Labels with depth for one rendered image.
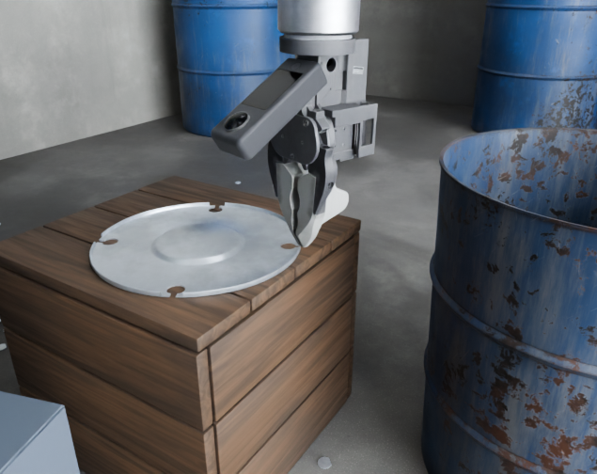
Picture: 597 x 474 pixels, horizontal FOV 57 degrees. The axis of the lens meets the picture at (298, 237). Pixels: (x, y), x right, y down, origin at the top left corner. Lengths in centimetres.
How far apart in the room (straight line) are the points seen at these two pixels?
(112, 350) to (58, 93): 214
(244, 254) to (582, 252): 41
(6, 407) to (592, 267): 51
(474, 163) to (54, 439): 70
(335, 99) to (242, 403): 39
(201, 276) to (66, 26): 219
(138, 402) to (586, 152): 75
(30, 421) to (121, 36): 269
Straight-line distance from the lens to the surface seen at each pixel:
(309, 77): 52
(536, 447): 75
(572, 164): 99
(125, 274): 74
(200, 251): 76
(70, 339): 79
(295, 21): 52
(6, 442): 38
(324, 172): 53
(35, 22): 272
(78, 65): 284
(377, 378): 110
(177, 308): 65
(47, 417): 38
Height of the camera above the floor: 69
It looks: 25 degrees down
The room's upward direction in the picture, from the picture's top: straight up
